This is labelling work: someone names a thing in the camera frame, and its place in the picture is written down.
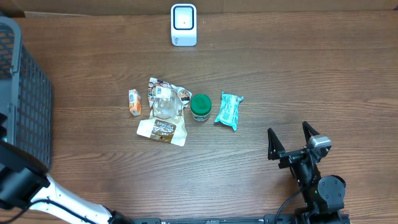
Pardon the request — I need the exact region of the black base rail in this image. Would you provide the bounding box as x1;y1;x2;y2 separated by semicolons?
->
126;213;307;224

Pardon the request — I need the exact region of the orange tissue pack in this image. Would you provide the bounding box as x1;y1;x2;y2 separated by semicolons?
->
128;89;142;116

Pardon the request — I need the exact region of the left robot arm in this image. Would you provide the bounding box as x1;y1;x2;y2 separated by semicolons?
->
1;141;132;224

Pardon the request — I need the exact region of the green lid spice jar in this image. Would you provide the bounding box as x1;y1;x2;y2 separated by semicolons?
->
190;94;212;122

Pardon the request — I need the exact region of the white barcode scanner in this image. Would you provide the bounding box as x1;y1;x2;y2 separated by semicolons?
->
170;3;197;47

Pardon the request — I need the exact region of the mint green wipe packet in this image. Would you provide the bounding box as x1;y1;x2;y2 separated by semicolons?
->
215;91;244;131

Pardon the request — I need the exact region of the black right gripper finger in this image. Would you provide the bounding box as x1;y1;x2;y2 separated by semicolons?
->
267;128;285;160
302;121;320;144

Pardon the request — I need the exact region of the grey plastic mesh basket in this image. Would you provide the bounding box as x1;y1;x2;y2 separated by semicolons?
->
1;16;53;168

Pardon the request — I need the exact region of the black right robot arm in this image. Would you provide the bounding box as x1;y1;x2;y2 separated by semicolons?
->
264;121;351;224

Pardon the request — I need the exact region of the brown white snack bag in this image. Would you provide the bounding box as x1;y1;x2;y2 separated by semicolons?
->
137;77;192;146

